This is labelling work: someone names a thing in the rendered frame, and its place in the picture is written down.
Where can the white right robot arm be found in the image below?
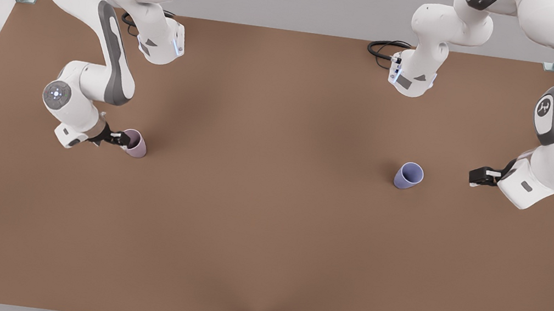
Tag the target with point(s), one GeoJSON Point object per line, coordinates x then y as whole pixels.
{"type": "Point", "coordinates": [107, 34]}

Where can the pink cup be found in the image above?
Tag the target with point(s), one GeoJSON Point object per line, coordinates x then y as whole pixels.
{"type": "Point", "coordinates": [136, 144]}

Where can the purple cup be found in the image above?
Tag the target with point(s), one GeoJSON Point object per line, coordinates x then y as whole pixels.
{"type": "Point", "coordinates": [409, 176]}

